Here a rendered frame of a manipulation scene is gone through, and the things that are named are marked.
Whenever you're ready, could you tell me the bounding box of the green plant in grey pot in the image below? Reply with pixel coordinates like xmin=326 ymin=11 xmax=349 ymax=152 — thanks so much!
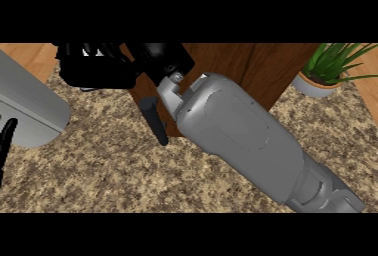
xmin=290 ymin=42 xmax=378 ymax=99

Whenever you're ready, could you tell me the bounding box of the dark grey door handle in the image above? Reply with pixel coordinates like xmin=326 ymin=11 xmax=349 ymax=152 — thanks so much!
xmin=137 ymin=96 xmax=169 ymax=147

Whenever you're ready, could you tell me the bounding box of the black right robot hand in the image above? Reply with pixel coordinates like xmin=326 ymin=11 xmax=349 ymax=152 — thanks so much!
xmin=51 ymin=42 xmax=196 ymax=91

